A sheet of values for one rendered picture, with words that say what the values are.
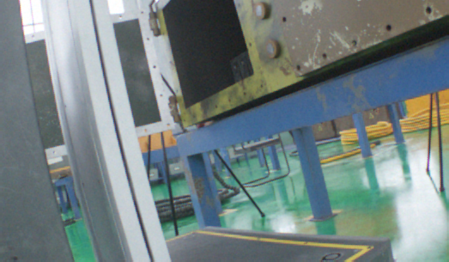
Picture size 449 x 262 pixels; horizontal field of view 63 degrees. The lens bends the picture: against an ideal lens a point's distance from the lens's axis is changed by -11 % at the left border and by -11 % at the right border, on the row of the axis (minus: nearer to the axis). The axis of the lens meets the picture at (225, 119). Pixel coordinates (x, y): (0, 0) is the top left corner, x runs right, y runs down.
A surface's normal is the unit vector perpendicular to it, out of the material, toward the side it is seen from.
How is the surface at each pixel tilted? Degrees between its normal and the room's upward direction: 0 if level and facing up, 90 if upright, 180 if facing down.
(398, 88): 90
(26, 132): 90
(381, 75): 90
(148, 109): 90
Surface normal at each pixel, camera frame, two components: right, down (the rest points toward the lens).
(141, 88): 0.25, -0.12
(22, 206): 0.50, -0.18
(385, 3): -0.85, 0.19
